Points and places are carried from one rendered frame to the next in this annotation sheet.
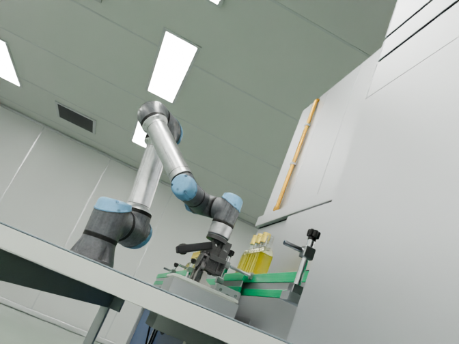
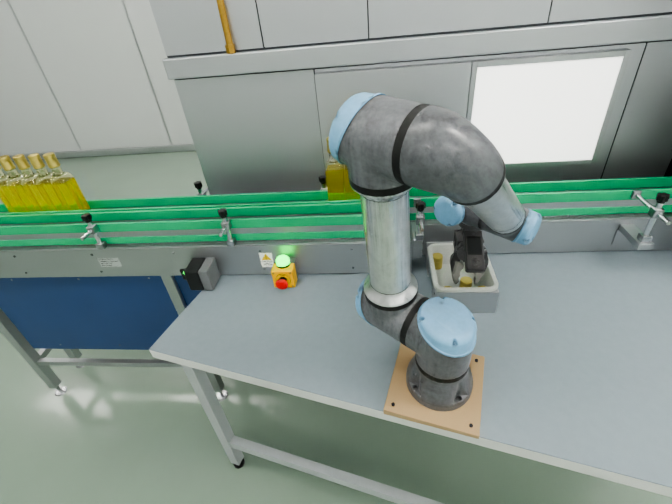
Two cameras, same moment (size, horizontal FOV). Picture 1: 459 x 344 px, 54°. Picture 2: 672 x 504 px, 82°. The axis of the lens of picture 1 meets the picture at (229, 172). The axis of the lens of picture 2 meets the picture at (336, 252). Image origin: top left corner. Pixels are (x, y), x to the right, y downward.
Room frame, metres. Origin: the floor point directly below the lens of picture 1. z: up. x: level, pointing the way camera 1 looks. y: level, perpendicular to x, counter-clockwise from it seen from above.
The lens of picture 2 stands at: (1.53, 0.89, 1.57)
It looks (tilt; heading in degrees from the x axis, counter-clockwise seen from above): 36 degrees down; 289
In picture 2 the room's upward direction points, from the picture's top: 6 degrees counter-clockwise
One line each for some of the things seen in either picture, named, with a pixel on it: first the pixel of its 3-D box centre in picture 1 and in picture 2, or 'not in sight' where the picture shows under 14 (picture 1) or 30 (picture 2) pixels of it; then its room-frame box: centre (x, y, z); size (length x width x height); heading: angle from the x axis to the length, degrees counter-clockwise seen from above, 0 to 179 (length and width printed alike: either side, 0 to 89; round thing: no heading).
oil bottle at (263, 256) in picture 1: (257, 273); not in sight; (1.71, -0.25, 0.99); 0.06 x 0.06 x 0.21; 9
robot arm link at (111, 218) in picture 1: (110, 218); (442, 335); (1.52, 0.31, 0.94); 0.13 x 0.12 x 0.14; 152
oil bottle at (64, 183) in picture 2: not in sight; (68, 191); (2.83, -0.04, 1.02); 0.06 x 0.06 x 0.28; 10
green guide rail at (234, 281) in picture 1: (190, 283); (153, 220); (2.51, -0.04, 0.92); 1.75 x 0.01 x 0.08; 10
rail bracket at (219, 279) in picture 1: (230, 269); (419, 217); (1.61, -0.14, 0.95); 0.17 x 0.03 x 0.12; 100
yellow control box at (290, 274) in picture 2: not in sight; (285, 273); (2.02, 0.00, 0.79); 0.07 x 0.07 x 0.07; 10
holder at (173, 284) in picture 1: (203, 306); (457, 272); (1.48, -0.09, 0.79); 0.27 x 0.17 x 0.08; 100
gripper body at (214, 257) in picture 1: (212, 255); (469, 237); (1.46, -0.06, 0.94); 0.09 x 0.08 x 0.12; 99
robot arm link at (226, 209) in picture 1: (227, 210); not in sight; (1.46, -0.04, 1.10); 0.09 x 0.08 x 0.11; 62
